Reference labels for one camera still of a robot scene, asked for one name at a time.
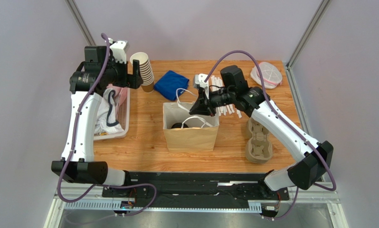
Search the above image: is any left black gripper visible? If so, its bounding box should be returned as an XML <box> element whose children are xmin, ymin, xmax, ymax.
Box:
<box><xmin>102</xmin><ymin>56</ymin><xmax>143</xmax><ymax>89</ymax></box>

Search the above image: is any black cup lid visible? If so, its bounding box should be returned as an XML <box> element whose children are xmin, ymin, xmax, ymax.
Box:
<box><xmin>171</xmin><ymin>123</ymin><xmax>188</xmax><ymax>129</ymax></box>

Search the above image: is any brown paper bag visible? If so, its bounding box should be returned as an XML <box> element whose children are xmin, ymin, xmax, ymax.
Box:
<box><xmin>162</xmin><ymin>100</ymin><xmax>219</xmax><ymax>152</ymax></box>

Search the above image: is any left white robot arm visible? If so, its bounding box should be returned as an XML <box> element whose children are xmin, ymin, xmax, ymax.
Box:
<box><xmin>51</xmin><ymin>41</ymin><xmax>143</xmax><ymax>186</ymax></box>

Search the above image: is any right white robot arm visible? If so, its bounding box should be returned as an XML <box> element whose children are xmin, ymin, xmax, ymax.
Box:
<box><xmin>189</xmin><ymin>65</ymin><xmax>334</xmax><ymax>191</ymax></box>

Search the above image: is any stack of paper cups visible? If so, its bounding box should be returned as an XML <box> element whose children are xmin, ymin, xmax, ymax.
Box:
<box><xmin>130</xmin><ymin>52</ymin><xmax>154</xmax><ymax>93</ymax></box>

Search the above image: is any pink cloth item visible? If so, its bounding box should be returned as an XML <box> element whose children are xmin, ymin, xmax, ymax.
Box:
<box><xmin>107</xmin><ymin>84</ymin><xmax>129</xmax><ymax>107</ymax></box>

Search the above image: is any blue folded cloth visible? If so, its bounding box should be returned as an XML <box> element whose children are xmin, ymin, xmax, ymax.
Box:
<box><xmin>154</xmin><ymin>70</ymin><xmax>190</xmax><ymax>101</ymax></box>

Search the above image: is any white plastic basket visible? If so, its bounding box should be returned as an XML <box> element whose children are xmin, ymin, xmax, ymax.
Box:
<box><xmin>94</xmin><ymin>89</ymin><xmax>131</xmax><ymax>141</ymax></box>

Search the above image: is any white crumpled garment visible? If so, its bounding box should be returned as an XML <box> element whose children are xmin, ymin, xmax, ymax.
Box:
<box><xmin>94</xmin><ymin>87</ymin><xmax>123</xmax><ymax>135</ymax></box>

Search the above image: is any white pink mesh pouch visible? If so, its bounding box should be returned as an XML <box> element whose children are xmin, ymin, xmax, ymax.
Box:
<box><xmin>250</xmin><ymin>62</ymin><xmax>283</xmax><ymax>89</ymax></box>

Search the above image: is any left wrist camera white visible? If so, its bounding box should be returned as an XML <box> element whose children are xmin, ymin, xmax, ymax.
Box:
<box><xmin>108</xmin><ymin>38</ymin><xmax>130</xmax><ymax>64</ymax></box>

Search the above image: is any left aluminium frame post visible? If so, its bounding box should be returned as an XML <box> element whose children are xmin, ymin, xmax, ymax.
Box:
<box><xmin>65</xmin><ymin>0</ymin><xmax>96</xmax><ymax>46</ymax></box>

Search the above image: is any aluminium frame post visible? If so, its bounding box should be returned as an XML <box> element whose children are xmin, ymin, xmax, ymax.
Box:
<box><xmin>65</xmin><ymin>0</ymin><xmax>96</xmax><ymax>46</ymax></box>
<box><xmin>286</xmin><ymin>0</ymin><xmax>332</xmax><ymax>69</ymax></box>

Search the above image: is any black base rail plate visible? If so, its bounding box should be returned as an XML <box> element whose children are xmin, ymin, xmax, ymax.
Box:
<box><xmin>102</xmin><ymin>172</ymin><xmax>290</xmax><ymax>209</ymax></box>

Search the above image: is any right aluminium frame post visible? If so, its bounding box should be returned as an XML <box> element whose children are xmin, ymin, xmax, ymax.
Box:
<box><xmin>286</xmin><ymin>0</ymin><xmax>332</xmax><ymax>69</ymax></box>

